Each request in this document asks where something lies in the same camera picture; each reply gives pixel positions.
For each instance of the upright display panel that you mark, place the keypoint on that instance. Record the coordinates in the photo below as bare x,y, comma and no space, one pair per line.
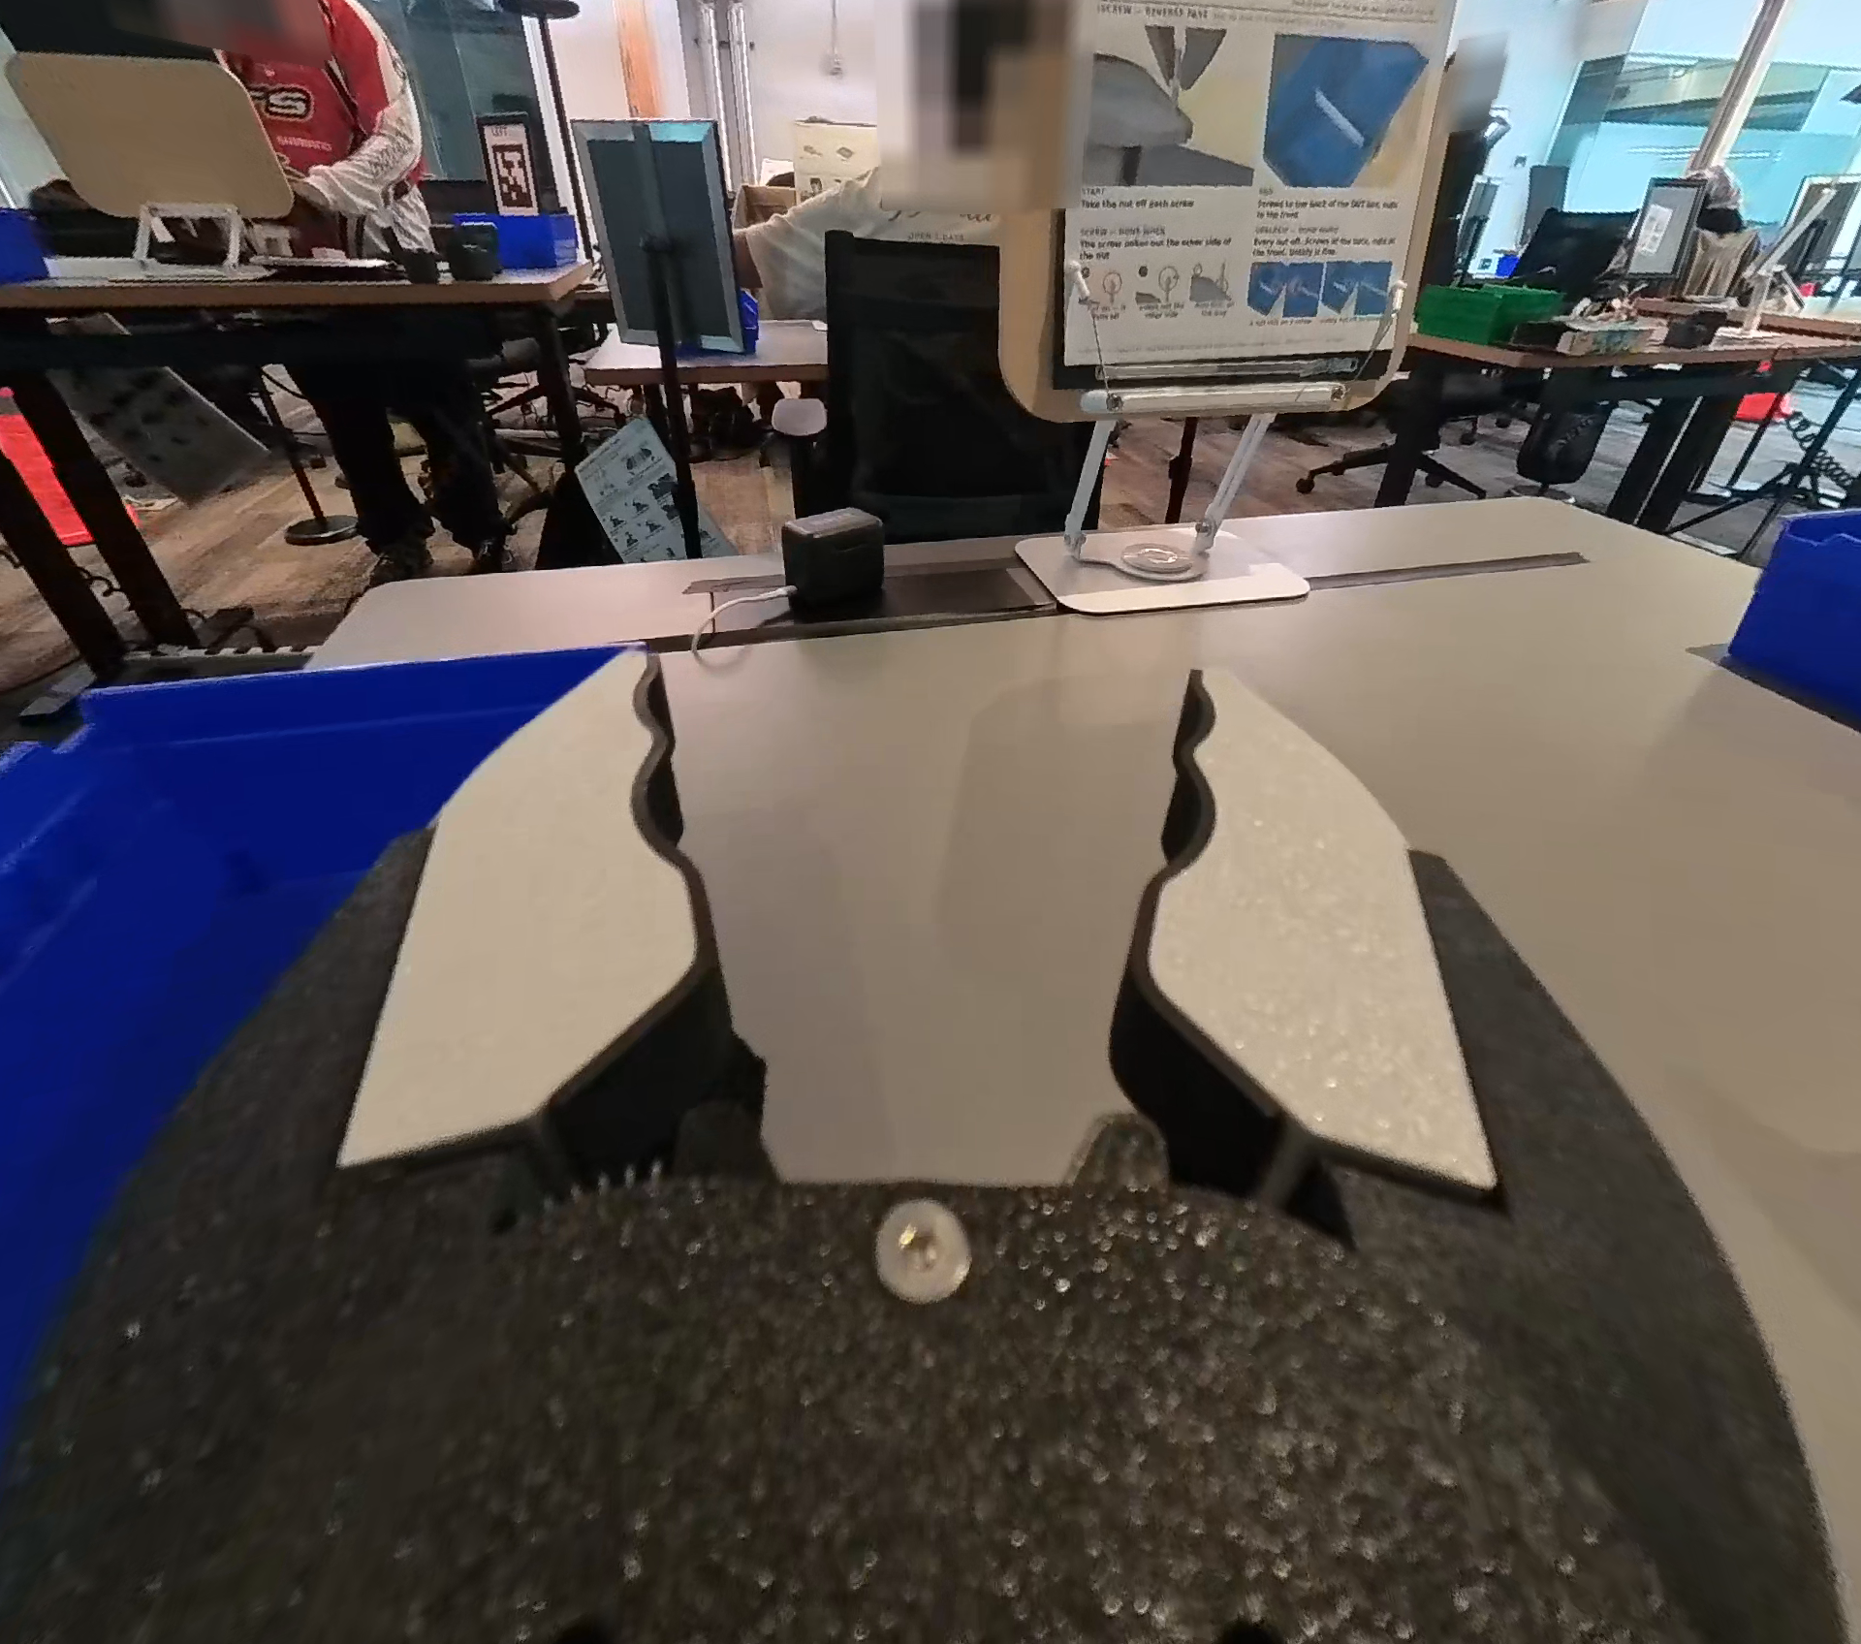
1666,226

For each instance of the green plastic crate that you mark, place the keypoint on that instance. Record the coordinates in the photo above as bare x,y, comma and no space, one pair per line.
1492,314

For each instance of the blue plastic bin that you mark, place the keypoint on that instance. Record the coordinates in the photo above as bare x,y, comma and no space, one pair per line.
517,240
176,800
1804,610

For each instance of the cardboard box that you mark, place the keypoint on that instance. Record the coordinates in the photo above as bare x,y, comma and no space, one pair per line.
837,162

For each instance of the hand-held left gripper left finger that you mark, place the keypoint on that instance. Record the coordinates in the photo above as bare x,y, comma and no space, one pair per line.
538,946

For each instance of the wooden desk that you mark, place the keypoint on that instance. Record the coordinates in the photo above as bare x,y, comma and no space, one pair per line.
146,290
1469,352

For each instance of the grey panel on pole stand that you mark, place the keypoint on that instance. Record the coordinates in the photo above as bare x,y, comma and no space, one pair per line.
654,219

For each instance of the teal tissue box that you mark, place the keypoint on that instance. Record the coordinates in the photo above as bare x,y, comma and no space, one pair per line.
1608,331

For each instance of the black charger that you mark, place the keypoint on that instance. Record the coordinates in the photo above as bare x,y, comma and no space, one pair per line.
833,560

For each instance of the instruction sheet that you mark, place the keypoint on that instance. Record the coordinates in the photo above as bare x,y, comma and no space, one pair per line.
1251,219

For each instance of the black computer monitor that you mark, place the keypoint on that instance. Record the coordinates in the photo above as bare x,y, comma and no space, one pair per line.
1564,248

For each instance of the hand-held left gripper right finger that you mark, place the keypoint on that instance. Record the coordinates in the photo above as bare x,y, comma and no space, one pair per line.
1310,946

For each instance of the fiducial marker sign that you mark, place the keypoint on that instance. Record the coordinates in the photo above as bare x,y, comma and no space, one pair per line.
509,162

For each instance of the illustrated sheet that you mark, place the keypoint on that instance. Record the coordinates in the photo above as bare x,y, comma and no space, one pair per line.
641,494

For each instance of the black mesh office chair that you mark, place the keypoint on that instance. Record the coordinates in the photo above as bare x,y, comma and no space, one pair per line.
945,393

